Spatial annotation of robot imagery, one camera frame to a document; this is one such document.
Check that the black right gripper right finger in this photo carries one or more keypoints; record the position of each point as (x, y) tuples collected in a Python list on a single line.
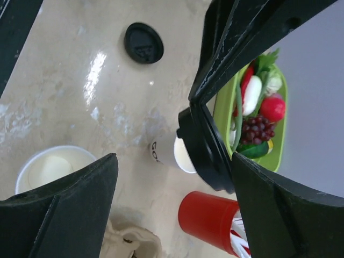
[(283, 218)]

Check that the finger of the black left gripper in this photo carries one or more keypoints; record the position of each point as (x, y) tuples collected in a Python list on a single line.
[(17, 18), (236, 32)]

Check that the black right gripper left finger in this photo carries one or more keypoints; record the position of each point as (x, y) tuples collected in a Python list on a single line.
[(65, 218)]

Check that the black coffee cup lid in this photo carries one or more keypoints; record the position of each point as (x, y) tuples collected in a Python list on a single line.
[(209, 165), (143, 44)]

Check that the white paper coffee cup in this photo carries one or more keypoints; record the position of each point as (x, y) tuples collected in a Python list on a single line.
[(170, 150)]

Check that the red toy chili pepper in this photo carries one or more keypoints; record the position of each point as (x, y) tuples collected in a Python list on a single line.
[(245, 80)]

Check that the white wrapped straw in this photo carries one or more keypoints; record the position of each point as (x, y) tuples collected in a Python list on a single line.
[(238, 239)]

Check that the stack of white paper cups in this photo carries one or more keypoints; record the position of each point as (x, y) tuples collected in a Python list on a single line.
[(51, 164)]

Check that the white toy radish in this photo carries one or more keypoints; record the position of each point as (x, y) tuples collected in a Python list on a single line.
[(250, 95)]

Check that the green toy cabbage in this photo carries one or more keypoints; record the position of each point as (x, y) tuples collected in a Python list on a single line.
[(273, 82)]

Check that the green toy cucumber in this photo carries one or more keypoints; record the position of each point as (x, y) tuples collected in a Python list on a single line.
[(256, 151)]

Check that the brown pulp cup carrier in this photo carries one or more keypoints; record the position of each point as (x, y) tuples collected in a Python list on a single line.
[(132, 241)]

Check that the red straw holder cup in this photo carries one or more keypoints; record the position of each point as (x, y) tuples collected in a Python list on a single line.
[(209, 218)]

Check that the red toy apple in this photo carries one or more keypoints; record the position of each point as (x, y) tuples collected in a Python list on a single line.
[(273, 108)]

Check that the purple toy grapes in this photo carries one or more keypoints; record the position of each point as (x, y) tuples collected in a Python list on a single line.
[(256, 130)]

